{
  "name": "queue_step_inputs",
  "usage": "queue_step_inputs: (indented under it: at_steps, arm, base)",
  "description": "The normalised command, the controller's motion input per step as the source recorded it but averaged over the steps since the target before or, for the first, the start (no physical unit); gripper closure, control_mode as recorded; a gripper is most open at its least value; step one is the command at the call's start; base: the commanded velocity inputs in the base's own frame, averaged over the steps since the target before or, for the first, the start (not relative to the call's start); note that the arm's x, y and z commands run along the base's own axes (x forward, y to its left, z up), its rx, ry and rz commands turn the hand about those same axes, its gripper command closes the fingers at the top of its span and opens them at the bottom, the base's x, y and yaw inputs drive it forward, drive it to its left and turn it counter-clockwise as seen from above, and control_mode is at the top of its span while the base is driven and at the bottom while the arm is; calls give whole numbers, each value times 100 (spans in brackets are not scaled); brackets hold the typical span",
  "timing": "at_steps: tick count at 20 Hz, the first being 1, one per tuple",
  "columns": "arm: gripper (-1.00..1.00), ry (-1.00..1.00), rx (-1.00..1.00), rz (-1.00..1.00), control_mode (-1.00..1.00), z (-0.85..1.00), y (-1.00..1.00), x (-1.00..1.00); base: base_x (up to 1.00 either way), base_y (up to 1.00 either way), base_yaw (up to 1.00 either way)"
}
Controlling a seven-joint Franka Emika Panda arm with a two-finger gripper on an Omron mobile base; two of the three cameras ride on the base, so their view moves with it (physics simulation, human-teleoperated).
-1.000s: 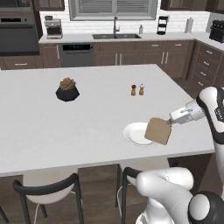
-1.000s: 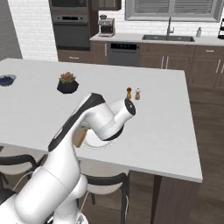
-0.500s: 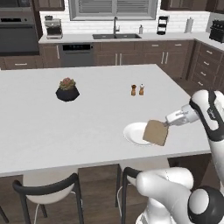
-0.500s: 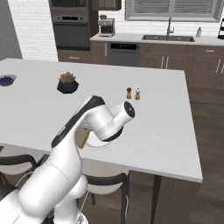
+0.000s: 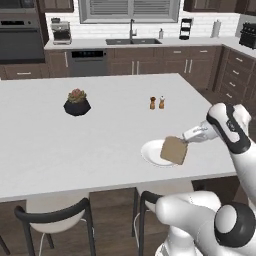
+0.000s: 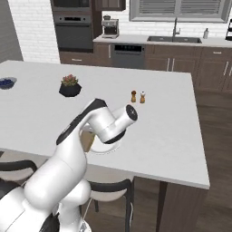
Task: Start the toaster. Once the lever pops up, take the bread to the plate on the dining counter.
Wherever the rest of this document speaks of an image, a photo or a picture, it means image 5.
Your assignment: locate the dark metal tap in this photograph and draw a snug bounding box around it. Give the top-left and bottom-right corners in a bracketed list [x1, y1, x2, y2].
[128, 18, 138, 40]

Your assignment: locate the brown wall cupboard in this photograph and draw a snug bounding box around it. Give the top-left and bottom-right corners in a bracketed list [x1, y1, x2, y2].
[182, 0, 256, 16]
[36, 0, 75, 14]

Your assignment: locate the brown base cupboard run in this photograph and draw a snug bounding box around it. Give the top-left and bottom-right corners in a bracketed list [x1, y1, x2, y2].
[44, 45, 223, 92]

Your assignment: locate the black chair leg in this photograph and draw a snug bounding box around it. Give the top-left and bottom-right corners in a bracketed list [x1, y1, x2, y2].
[0, 234, 11, 256]

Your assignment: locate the brown drawer under oven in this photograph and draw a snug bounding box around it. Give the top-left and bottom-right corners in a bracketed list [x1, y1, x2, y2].
[0, 62, 48, 81]

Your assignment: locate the brown drawer cupboard run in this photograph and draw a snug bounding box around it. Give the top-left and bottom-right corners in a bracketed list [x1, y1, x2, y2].
[213, 46, 256, 116]

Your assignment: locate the silver coffee machine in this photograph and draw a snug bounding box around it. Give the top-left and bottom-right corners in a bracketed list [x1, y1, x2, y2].
[50, 17, 73, 46]

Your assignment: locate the black wire stand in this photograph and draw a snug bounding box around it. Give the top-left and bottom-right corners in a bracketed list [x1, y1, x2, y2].
[178, 17, 194, 41]

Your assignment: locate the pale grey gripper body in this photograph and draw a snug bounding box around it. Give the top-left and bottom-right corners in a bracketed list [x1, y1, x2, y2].
[182, 125, 209, 144]

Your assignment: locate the black built-in wall oven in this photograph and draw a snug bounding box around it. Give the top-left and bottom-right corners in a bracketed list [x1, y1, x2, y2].
[0, 0, 47, 65]

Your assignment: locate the white paper towel roll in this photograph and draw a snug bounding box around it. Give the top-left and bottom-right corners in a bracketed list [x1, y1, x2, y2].
[210, 19, 223, 39]

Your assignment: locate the brown bread slice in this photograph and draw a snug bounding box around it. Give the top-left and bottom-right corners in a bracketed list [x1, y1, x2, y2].
[159, 135, 190, 166]

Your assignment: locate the grey dishwasher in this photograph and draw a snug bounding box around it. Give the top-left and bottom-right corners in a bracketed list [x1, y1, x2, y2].
[68, 49, 109, 78]

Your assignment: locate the window with grey blinds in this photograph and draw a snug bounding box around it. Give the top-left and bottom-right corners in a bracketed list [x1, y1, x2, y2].
[77, 0, 181, 24]

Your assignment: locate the succulent plant in black pot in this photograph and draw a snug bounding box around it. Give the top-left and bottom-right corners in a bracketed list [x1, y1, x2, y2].
[63, 88, 92, 117]

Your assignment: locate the white round plate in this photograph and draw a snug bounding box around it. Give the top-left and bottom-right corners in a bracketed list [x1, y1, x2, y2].
[140, 139, 183, 168]

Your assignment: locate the white chair with black back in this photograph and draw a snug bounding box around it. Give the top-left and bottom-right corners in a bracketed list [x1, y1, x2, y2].
[131, 179, 196, 256]
[13, 190, 98, 256]

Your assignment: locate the black toaster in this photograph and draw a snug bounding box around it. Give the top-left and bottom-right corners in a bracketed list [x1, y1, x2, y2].
[238, 22, 256, 50]

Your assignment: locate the dark grey sink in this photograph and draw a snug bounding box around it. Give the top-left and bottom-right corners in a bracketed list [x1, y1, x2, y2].
[105, 38, 163, 46]

